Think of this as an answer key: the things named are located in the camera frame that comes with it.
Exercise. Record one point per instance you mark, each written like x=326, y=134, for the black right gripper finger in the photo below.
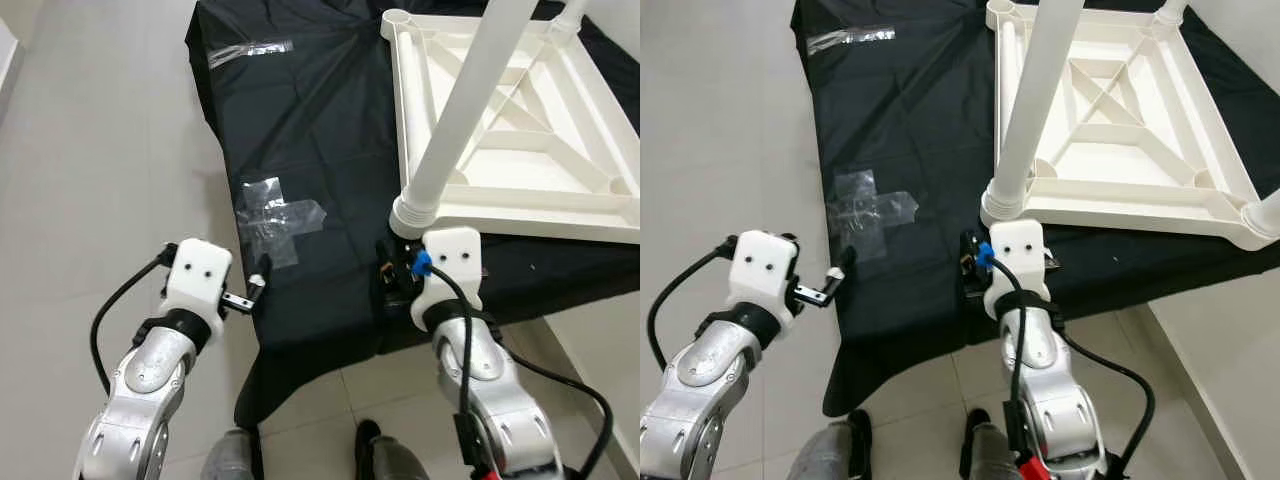
x=972, y=247
x=385, y=257

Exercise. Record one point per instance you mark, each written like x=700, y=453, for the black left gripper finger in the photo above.
x=843, y=266
x=261, y=277

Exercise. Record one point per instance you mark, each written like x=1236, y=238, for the white plastic children table top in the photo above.
x=1150, y=150
x=560, y=160

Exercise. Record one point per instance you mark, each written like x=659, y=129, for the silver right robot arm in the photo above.
x=1050, y=400
x=490, y=400

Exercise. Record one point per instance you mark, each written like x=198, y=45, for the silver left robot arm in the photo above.
x=140, y=390
x=700, y=390

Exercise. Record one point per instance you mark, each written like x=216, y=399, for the crossed clear tape patch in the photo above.
x=280, y=220
x=875, y=215

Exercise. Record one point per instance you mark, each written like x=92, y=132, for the black tablecloth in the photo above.
x=900, y=130
x=300, y=130

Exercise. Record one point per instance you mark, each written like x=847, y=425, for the black left robot foot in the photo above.
x=825, y=450
x=230, y=458

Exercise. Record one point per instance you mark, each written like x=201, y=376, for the black robot foot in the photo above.
x=998, y=450
x=230, y=458
x=825, y=450
x=392, y=455

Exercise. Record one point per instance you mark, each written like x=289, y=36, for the black right robot foot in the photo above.
x=392, y=455
x=998, y=450

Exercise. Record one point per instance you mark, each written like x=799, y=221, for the clear tape strip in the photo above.
x=250, y=53
x=850, y=40

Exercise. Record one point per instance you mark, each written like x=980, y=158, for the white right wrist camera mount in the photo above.
x=1015, y=255
x=455, y=265

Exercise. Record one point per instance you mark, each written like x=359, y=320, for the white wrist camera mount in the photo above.
x=765, y=265
x=195, y=275
x=455, y=265
x=1015, y=255

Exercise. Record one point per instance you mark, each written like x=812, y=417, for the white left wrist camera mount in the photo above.
x=195, y=275
x=765, y=265

